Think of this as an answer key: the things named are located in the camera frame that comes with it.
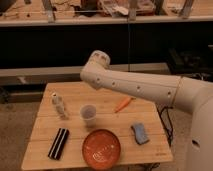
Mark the clear plastic bottle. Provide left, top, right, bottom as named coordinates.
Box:
left=51, top=93, right=68, bottom=119

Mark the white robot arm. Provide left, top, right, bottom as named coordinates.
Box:
left=80, top=50, right=213, bottom=171

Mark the orange carrot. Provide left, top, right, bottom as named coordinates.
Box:
left=114, top=97, right=134, bottom=113

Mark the wooden table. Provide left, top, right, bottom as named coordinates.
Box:
left=22, top=82, right=173, bottom=171

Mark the blue grey sponge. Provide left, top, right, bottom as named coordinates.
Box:
left=131, top=123, right=149, bottom=145

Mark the orange bowl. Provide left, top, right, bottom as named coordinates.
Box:
left=82, top=129, right=121, bottom=171

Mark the black striped box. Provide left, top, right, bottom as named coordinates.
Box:
left=48, top=128, right=69, bottom=160

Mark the wooden shelf with clutter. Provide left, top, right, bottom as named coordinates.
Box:
left=0, top=0, right=213, bottom=27

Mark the black cable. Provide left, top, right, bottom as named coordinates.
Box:
left=157, top=105, right=175, bottom=148

